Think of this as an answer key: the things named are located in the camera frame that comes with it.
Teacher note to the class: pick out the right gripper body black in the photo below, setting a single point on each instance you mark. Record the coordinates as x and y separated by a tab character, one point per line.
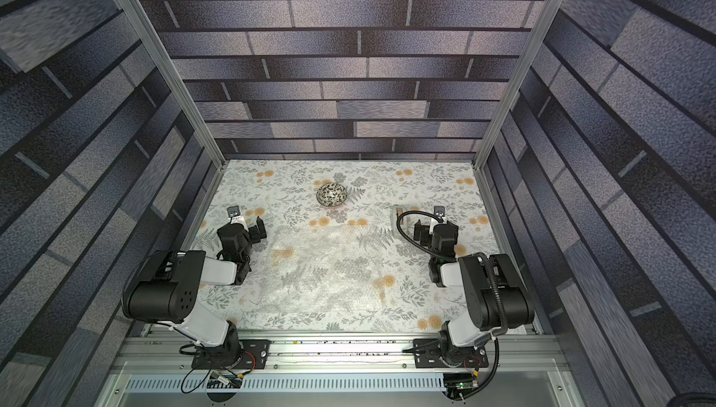
428	233

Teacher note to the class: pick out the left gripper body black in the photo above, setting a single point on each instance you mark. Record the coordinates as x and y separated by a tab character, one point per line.
247	251

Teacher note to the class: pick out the clear bubble wrap sheet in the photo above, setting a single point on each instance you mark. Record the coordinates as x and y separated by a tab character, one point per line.
343	278

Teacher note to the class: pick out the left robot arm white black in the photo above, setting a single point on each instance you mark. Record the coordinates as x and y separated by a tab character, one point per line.
164	290

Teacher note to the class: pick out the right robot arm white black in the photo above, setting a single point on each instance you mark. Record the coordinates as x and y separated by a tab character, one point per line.
495	296

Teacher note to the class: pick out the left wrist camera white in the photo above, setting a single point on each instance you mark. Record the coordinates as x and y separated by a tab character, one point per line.
234	213

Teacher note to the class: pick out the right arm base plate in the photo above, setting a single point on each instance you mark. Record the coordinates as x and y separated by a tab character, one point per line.
432	354

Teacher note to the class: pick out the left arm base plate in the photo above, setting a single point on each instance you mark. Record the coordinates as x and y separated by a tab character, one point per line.
242	355

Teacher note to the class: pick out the left circuit board with wires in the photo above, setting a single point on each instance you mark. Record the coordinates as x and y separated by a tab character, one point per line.
214	380

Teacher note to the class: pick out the circuit board with wires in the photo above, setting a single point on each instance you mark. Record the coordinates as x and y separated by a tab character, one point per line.
457	386
214	380

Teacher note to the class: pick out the right circuit board with wires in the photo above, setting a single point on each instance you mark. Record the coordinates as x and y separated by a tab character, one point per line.
457	386

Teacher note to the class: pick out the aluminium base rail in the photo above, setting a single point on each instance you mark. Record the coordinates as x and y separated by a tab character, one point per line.
333	353

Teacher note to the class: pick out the left aluminium frame post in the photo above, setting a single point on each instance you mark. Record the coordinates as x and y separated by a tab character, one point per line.
136	14

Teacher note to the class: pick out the aluminium frame post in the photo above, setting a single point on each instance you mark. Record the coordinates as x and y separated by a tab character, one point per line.
136	14
510	95

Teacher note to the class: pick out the right aluminium frame post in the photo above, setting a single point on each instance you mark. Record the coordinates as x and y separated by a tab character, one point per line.
510	95

